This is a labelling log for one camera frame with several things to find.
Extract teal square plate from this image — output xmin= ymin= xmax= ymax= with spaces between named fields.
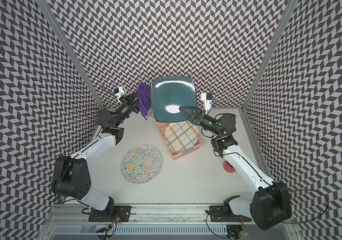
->
xmin=150 ymin=76 xmax=197 ymax=123

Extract red mug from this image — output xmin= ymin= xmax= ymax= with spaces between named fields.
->
xmin=223 ymin=161 xmax=236 ymax=173

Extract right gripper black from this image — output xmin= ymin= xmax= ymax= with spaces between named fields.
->
xmin=180 ymin=105 xmax=222 ymax=136

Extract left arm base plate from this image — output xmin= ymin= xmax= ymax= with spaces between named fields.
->
xmin=88 ymin=206 xmax=132 ymax=223

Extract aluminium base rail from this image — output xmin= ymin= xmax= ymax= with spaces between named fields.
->
xmin=38 ymin=204 xmax=303 ymax=240

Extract purple cloth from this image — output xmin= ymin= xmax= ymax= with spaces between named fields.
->
xmin=137 ymin=83 xmax=151 ymax=120

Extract white plate coloured stripes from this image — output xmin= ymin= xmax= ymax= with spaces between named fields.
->
xmin=163 ymin=121 xmax=199 ymax=154

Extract colourful squiggle round plate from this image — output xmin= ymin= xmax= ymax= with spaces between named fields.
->
xmin=120 ymin=145 xmax=163 ymax=184

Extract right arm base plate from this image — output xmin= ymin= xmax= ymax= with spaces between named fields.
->
xmin=209 ymin=205 xmax=252 ymax=223

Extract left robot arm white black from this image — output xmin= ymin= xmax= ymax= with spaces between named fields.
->
xmin=51 ymin=93 xmax=139 ymax=211

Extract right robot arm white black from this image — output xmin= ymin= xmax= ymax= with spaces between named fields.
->
xmin=180 ymin=107 xmax=292 ymax=231

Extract pink perforated basket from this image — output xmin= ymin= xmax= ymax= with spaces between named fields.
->
xmin=155 ymin=121 xmax=202 ymax=160

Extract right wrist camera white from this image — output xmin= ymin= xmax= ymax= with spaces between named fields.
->
xmin=201 ymin=93 xmax=217 ymax=115

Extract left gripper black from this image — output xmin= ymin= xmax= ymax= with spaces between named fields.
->
xmin=114 ymin=90 xmax=144 ymax=128

